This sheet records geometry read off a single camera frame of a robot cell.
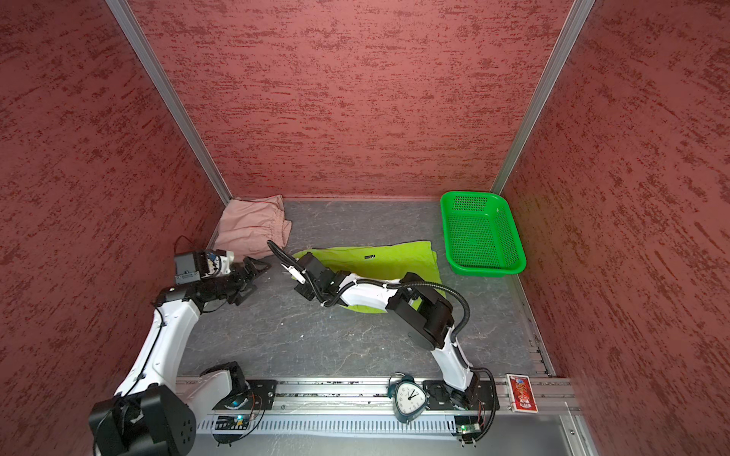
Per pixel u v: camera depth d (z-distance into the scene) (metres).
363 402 0.74
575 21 0.72
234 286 0.71
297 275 0.71
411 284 0.53
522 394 0.74
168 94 0.87
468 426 0.71
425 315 0.51
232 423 0.71
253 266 0.72
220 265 0.68
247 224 1.09
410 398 0.71
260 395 0.73
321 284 0.69
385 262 1.02
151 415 0.39
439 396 0.74
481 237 1.10
